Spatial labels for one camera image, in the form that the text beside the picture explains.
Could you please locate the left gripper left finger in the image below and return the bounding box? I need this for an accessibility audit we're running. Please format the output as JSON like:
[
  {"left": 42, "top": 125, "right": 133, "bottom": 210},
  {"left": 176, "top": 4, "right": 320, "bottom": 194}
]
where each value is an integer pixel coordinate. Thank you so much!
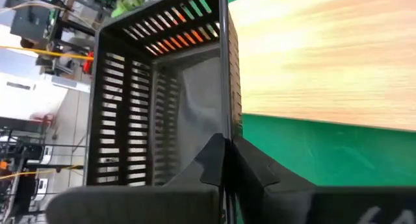
[{"left": 45, "top": 132, "right": 227, "bottom": 224}]

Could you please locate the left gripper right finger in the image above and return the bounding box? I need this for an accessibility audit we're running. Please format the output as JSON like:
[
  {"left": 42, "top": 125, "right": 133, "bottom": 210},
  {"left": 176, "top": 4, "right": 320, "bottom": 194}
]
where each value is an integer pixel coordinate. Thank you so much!
[{"left": 227, "top": 136, "right": 416, "bottom": 224}]

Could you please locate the black slotted plastic basket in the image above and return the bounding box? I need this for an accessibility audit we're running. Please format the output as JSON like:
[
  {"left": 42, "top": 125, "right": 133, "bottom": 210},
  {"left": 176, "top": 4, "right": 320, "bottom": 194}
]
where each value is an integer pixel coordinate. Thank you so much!
[{"left": 83, "top": 0, "right": 243, "bottom": 188}]

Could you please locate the white cabinet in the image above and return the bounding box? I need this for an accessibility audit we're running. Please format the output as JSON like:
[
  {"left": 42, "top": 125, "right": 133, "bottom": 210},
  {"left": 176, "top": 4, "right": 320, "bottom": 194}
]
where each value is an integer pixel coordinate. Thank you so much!
[{"left": 0, "top": 71, "right": 71, "bottom": 123}]

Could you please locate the succulent in patterned white pot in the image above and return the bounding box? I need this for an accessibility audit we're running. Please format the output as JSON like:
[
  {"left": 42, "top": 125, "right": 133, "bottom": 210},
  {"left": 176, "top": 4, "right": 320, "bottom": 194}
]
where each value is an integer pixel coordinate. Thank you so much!
[{"left": 110, "top": 0, "right": 147, "bottom": 19}]

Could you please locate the yellow cable with connector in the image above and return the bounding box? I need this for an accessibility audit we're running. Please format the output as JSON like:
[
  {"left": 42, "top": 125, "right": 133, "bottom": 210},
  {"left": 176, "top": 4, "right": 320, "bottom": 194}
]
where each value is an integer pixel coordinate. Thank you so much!
[{"left": 0, "top": 164, "right": 84, "bottom": 182}]

